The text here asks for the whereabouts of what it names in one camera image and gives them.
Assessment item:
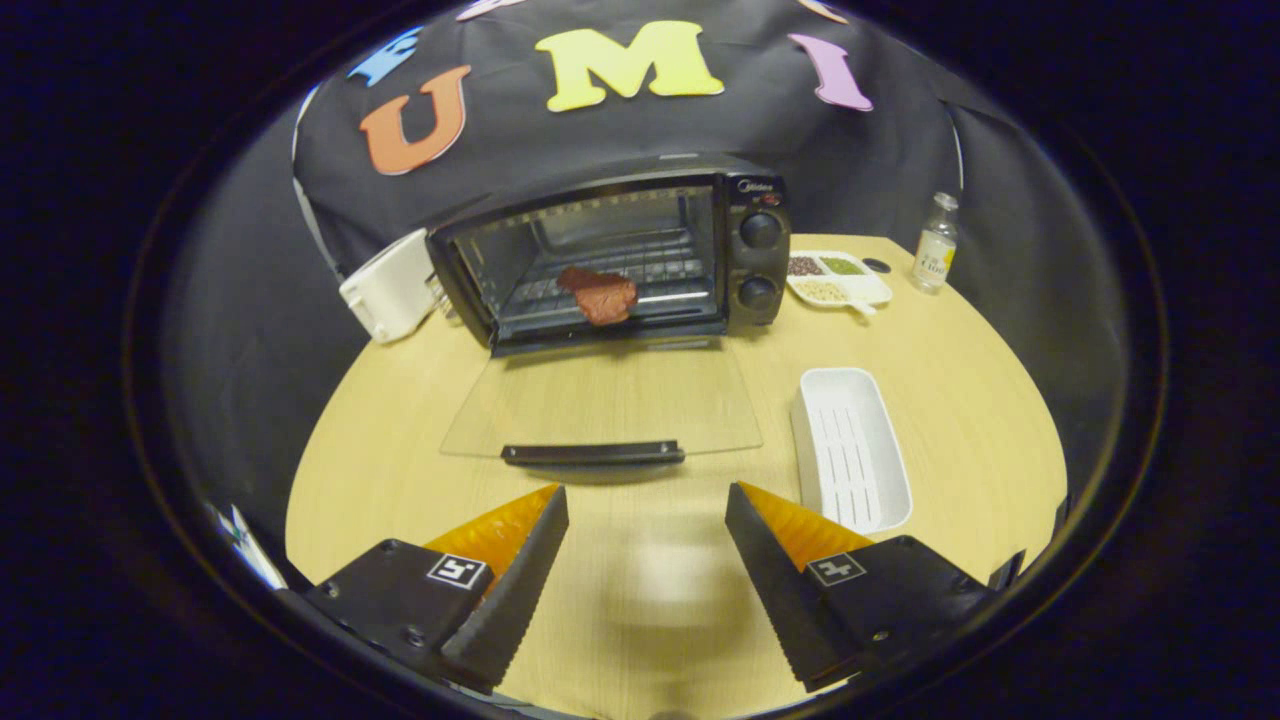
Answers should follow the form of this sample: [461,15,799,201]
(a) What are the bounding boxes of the clear glass bottle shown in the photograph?
[911,192,960,295]

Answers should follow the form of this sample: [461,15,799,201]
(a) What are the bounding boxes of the white pop-up toaster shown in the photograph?
[338,228,441,345]

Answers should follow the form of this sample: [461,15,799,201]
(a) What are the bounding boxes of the white divided dish with seeds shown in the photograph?
[786,250,894,318]

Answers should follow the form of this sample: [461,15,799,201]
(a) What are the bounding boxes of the red meat piece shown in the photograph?
[556,266,639,327]

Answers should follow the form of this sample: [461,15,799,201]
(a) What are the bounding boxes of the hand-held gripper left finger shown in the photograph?
[305,485,570,695]

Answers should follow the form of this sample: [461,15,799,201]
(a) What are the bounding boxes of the white rectangular tray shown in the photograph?
[790,367,914,536]

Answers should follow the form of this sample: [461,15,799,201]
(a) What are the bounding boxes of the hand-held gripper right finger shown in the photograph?
[726,482,996,693]

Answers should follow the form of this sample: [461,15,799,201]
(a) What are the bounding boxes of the black toaster oven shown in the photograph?
[425,155,793,471]

